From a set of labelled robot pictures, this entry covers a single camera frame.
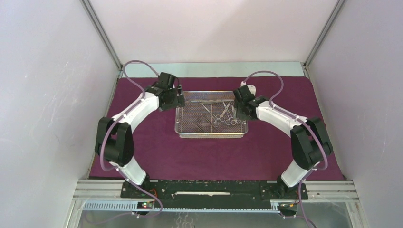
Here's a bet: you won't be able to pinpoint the steel surgical scissors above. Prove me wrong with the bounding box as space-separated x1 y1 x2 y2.
202 104 224 124

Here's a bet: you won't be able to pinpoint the steel instrument tray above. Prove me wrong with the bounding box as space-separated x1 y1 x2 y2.
174 91 249 139

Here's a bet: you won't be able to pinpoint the maroon surgical wrap cloth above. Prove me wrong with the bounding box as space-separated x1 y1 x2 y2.
107 76 344 181

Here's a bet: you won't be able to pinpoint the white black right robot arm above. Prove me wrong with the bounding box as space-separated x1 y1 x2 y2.
234 95 333 199

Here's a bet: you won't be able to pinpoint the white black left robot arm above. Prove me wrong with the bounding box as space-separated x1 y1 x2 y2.
95 85 185 198

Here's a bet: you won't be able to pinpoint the steel forceps right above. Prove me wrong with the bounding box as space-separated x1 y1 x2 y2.
230 105 240 125

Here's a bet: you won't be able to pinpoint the steel forceps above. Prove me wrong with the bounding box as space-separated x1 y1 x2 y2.
221 101 230 125
230 105 240 125

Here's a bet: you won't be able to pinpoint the steel forceps left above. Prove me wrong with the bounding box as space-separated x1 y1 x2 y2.
221 101 230 125

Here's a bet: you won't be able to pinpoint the steel tweezers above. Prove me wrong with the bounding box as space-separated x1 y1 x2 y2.
191 114 209 133

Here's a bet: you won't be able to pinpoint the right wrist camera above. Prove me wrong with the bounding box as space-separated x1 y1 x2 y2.
233 82 256 102

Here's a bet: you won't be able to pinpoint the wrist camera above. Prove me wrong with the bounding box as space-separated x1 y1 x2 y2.
233 82 256 102
157 72 176 90

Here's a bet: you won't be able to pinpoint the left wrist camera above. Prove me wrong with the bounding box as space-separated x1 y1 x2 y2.
157 72 176 90

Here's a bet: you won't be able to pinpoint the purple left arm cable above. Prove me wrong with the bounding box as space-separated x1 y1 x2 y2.
99 60 182 219

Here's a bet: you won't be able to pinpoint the right corner aluminium post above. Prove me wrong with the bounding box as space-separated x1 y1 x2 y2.
304 0 347 69

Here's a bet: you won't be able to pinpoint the corner aluminium post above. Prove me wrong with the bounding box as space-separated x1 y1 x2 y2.
304 0 347 69
80 0 123 70

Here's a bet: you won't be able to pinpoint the grey cable duct strip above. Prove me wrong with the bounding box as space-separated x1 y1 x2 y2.
82 200 280 213

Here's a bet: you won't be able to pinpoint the left corner aluminium post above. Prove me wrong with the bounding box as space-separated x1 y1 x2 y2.
80 0 123 70

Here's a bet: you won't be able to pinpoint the aluminium frame rail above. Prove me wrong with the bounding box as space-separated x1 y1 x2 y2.
73 179 360 203

